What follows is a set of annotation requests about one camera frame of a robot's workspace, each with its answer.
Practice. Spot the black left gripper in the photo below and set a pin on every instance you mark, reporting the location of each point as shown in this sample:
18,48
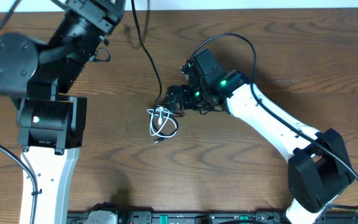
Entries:
97,17

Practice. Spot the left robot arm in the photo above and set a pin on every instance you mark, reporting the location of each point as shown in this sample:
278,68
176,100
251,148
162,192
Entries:
37,77

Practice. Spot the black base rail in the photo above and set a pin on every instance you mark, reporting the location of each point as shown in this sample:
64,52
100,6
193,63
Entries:
148,215

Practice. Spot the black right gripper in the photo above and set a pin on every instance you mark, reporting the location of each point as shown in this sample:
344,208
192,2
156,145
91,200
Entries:
184,103

